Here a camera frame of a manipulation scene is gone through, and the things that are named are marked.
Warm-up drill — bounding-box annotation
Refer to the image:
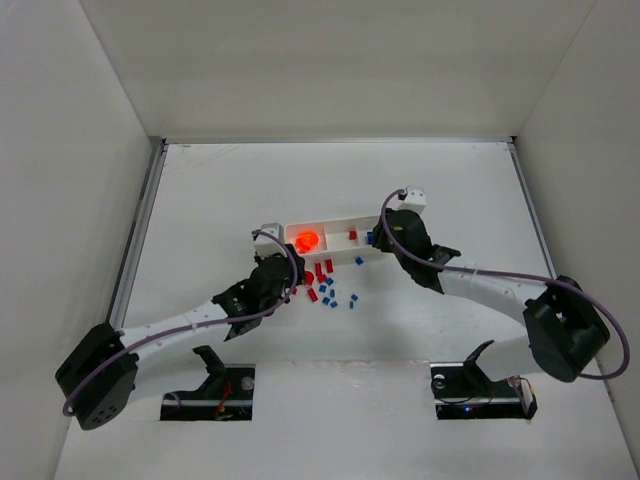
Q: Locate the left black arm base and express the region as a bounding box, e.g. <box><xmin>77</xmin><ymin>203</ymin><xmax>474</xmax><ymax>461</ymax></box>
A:
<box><xmin>160</xmin><ymin>346</ymin><xmax>256</xmax><ymax>422</ymax></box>

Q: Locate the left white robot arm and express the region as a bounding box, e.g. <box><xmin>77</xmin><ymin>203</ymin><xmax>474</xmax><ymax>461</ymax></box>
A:
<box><xmin>54</xmin><ymin>252</ymin><xmax>305</xmax><ymax>430</ymax></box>

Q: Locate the purple cable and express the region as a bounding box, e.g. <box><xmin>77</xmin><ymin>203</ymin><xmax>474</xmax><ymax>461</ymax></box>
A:
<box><xmin>62</xmin><ymin>228</ymin><xmax>300</xmax><ymax>418</ymax></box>
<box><xmin>379</xmin><ymin>187</ymin><xmax>631</xmax><ymax>382</ymax></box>

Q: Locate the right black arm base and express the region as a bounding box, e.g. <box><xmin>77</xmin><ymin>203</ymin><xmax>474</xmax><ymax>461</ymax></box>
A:
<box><xmin>430</xmin><ymin>340</ymin><xmax>538</xmax><ymax>421</ymax></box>

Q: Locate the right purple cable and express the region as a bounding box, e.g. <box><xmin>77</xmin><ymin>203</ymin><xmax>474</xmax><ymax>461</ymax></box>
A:
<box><xmin>379</xmin><ymin>187</ymin><xmax>631</xmax><ymax>382</ymax></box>

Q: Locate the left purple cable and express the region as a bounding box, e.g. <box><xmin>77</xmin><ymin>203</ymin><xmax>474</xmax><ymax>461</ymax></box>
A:
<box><xmin>62</xmin><ymin>228</ymin><xmax>300</xmax><ymax>418</ymax></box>

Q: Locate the white three-compartment tray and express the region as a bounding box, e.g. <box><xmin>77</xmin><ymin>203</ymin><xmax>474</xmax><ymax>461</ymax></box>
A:
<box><xmin>284</xmin><ymin>216</ymin><xmax>382</xmax><ymax>264</ymax></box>

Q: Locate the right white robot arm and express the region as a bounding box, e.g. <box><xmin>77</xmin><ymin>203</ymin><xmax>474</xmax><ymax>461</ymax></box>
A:
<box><xmin>373</xmin><ymin>208</ymin><xmax>610</xmax><ymax>383</ymax></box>

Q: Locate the red round lego piece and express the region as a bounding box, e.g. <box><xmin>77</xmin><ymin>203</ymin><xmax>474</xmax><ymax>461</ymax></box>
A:
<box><xmin>304</xmin><ymin>271</ymin><xmax>315</xmax><ymax>286</ymax></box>

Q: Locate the orange round lego piece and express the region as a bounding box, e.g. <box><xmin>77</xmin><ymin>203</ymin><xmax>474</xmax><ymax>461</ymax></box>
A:
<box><xmin>295</xmin><ymin>231</ymin><xmax>320</xmax><ymax>254</ymax></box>

